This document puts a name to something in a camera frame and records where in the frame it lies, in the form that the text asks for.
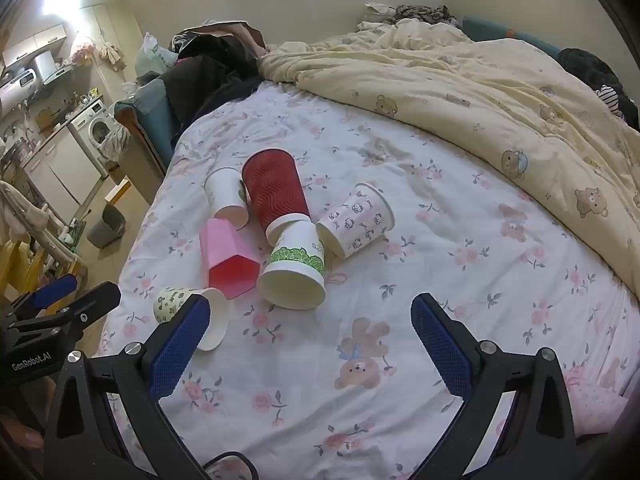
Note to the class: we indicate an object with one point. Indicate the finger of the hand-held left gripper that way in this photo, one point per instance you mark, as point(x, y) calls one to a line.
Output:
point(92, 305)
point(55, 291)

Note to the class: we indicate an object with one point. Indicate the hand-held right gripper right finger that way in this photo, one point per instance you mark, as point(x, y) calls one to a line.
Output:
point(442, 347)

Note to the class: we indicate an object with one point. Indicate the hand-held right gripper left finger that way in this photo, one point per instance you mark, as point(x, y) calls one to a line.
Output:
point(180, 345)

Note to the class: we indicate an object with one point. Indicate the white cup green pattern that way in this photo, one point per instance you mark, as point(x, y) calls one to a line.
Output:
point(171, 302)

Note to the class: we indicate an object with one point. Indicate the pink plastic cup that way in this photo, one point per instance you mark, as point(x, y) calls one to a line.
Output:
point(225, 255)

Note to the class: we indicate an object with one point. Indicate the white cup green leaf band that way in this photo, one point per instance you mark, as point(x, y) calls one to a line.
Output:
point(295, 255)

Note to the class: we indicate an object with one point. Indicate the white cup pink animal print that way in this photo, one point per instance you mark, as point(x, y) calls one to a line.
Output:
point(355, 220)

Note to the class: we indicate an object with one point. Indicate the small white paper cup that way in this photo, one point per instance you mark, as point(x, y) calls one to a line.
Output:
point(225, 192)

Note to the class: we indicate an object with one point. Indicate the red ribbed paper cup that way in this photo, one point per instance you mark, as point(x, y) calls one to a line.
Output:
point(275, 190)

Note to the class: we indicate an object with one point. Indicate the person's left hand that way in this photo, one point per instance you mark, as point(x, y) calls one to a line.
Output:
point(22, 432)

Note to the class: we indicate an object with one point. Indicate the clothes drying rack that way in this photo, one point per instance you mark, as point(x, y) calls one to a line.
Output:
point(35, 240)

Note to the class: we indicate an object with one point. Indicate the white floral bed sheet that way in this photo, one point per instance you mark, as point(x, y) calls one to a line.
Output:
point(450, 270)

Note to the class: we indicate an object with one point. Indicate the grey trash bin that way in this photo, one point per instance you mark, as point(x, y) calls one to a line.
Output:
point(105, 227)

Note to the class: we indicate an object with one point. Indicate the cardboard box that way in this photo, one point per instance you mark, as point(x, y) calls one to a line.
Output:
point(117, 192)

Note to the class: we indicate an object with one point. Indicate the white kitchen counter cabinet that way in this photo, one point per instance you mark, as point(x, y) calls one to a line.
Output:
point(60, 170)

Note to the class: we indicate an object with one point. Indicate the pink patterned cloth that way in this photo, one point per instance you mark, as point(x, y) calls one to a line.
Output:
point(595, 402)

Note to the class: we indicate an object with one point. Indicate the white washing machine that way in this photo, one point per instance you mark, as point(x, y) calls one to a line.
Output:
point(92, 127)

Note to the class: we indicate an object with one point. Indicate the white water heater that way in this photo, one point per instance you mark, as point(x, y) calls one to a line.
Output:
point(17, 87)

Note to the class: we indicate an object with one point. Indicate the white plastic bag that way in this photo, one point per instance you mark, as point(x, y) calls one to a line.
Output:
point(150, 57)

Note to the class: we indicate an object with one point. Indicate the dark clothing pile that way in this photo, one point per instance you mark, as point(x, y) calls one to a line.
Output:
point(210, 75)

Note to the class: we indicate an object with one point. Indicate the yellow bear print quilt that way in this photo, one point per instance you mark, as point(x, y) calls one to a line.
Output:
point(450, 85)

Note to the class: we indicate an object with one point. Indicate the striped cloth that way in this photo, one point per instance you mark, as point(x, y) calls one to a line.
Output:
point(607, 96)

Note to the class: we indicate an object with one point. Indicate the dark plush blanket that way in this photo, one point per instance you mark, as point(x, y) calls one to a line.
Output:
point(585, 67)

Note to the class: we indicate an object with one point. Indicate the teal padded headboard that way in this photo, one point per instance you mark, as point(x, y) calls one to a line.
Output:
point(505, 35)

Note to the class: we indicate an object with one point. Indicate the dark patterned cloth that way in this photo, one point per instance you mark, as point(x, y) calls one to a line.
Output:
point(425, 14)

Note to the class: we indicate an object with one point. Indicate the white pillow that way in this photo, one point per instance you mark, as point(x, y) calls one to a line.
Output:
point(377, 11)

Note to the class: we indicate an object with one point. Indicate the teal bed frame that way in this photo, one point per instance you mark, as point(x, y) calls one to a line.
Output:
point(145, 107)

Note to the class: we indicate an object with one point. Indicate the white wall cabinets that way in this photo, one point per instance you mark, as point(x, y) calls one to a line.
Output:
point(35, 42)

